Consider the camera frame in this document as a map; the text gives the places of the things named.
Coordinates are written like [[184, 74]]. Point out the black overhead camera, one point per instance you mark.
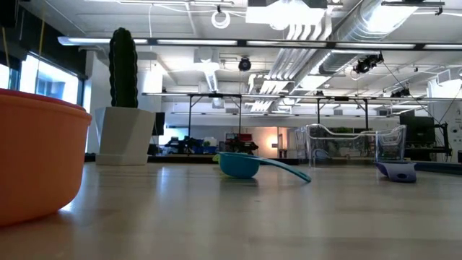
[[244, 64]]

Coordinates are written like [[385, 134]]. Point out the silver air duct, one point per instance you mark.
[[361, 32]]

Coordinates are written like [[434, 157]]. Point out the purple measuring cup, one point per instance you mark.
[[398, 173]]

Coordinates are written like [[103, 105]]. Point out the green cactus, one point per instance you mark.
[[123, 68]]

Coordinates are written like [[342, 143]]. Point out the black wall panel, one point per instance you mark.
[[160, 123]]

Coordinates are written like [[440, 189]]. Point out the black aluminium table frame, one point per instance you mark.
[[180, 159]]

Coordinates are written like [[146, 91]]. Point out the black monitor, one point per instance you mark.
[[417, 130]]

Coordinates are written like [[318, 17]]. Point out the clear plastic basket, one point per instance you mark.
[[391, 144]]

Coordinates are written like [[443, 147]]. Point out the orange measuring cup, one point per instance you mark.
[[39, 162]]

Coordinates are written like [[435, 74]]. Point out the background station frame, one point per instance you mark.
[[366, 112], [190, 115]]

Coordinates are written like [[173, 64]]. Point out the teal measuring cup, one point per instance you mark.
[[238, 167]]

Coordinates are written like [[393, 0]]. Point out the white planter pot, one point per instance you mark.
[[122, 137]]

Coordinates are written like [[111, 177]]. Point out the green measuring cup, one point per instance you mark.
[[216, 157]]

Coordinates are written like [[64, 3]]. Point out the overhead LED light bar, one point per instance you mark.
[[195, 42]]

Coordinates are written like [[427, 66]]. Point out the black ceiling camera cluster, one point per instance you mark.
[[366, 64]]

